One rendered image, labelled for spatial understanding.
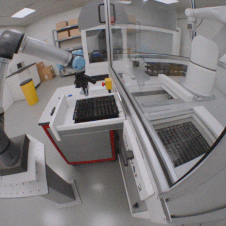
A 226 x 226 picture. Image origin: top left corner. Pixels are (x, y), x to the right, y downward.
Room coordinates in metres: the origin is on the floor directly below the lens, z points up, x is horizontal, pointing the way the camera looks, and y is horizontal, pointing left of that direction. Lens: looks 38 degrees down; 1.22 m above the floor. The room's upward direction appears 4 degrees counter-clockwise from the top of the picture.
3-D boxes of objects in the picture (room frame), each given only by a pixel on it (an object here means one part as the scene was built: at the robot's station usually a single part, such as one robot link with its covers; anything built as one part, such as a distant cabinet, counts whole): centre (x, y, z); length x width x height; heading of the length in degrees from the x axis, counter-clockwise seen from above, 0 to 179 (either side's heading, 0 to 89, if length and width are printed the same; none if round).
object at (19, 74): (3.21, 3.09, 0.61); 1.15 x 0.72 x 1.22; 2
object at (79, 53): (0.76, 0.21, 1.12); 0.09 x 0.08 x 0.11; 136
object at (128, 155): (0.18, -0.04, 0.91); 0.07 x 0.04 x 0.01; 6
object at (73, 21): (4.35, 1.15, 2.11); 0.41 x 0.32 x 0.28; 92
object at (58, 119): (0.46, 0.29, 0.87); 0.29 x 0.02 x 0.11; 6
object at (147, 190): (0.18, -0.06, 0.87); 0.29 x 0.02 x 0.11; 6
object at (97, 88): (0.98, 0.13, 0.77); 0.13 x 0.09 x 0.02; 97
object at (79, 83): (0.76, 0.22, 0.96); 0.09 x 0.08 x 0.12; 81
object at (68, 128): (0.48, 0.08, 0.86); 0.40 x 0.26 x 0.06; 96
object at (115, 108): (0.48, 0.09, 0.87); 0.22 x 0.18 x 0.06; 96
